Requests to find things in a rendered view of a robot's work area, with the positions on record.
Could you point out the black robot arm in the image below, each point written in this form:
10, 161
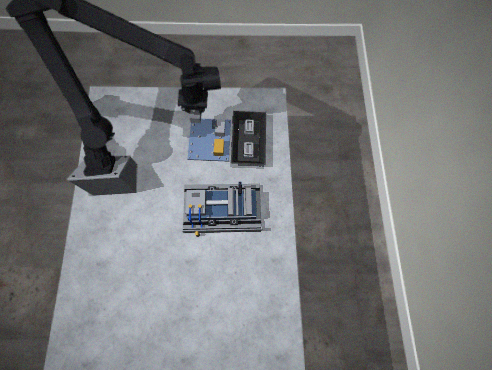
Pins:
97, 130

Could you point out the yellow brass block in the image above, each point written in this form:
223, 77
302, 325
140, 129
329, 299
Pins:
218, 147

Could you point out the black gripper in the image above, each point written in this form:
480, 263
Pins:
195, 102

